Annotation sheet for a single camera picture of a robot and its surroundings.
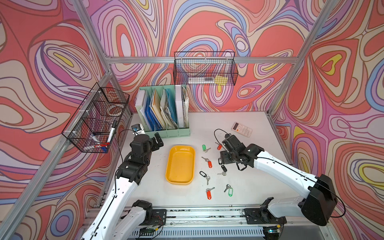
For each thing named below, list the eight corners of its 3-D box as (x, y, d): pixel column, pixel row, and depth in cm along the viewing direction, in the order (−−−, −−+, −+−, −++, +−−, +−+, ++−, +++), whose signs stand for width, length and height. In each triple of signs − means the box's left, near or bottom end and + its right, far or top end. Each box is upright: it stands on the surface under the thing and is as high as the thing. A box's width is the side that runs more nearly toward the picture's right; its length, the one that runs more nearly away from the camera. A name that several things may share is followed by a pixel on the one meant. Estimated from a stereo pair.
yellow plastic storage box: (165, 186, 86) (163, 183, 81) (170, 148, 103) (169, 143, 98) (194, 186, 86) (194, 183, 81) (194, 148, 103) (194, 143, 98)
